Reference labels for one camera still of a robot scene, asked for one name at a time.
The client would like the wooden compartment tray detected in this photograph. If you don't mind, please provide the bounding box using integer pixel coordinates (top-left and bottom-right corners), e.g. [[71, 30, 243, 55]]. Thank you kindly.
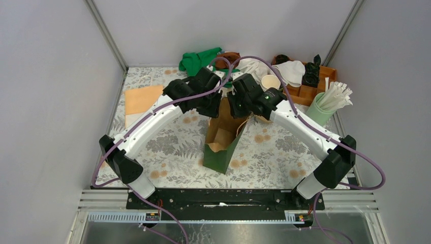
[[271, 54, 337, 106]]

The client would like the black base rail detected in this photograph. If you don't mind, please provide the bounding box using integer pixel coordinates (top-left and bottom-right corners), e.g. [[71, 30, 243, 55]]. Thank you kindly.
[[126, 188, 325, 221]]

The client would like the black crumpled bag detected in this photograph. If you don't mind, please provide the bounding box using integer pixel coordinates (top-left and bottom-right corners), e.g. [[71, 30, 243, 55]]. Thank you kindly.
[[301, 54, 321, 88]]

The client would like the white paper straws bundle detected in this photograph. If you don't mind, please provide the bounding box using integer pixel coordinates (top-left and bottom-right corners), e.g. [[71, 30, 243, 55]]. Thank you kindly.
[[317, 81, 353, 111]]

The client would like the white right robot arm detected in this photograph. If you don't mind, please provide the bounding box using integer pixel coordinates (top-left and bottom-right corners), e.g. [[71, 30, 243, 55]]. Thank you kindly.
[[227, 73, 356, 209]]

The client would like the green cloth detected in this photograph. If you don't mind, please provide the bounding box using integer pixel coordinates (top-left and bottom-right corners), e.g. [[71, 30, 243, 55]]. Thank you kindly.
[[178, 47, 240, 76]]

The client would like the brown cloth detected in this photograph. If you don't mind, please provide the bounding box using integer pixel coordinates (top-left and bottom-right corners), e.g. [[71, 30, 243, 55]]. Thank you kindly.
[[215, 52, 241, 71]]

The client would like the green straw holder cup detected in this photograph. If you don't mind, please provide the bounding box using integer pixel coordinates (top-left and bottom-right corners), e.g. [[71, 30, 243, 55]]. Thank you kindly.
[[305, 93, 336, 126]]

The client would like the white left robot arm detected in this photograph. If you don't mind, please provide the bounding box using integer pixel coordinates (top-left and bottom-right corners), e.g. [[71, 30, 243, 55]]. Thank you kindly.
[[99, 67, 227, 209]]

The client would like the white folded towel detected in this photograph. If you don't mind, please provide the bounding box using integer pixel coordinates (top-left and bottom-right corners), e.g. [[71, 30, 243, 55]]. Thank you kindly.
[[272, 60, 305, 87]]

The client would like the white cloth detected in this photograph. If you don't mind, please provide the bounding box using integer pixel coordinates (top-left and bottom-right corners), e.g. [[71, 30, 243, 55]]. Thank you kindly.
[[236, 58, 270, 84]]

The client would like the stack of paper cups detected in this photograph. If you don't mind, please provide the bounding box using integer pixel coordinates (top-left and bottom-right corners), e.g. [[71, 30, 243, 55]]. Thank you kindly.
[[260, 75, 281, 92]]

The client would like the green paper bag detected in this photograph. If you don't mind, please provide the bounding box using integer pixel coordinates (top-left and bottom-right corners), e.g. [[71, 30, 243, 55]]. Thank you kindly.
[[202, 98, 248, 174]]

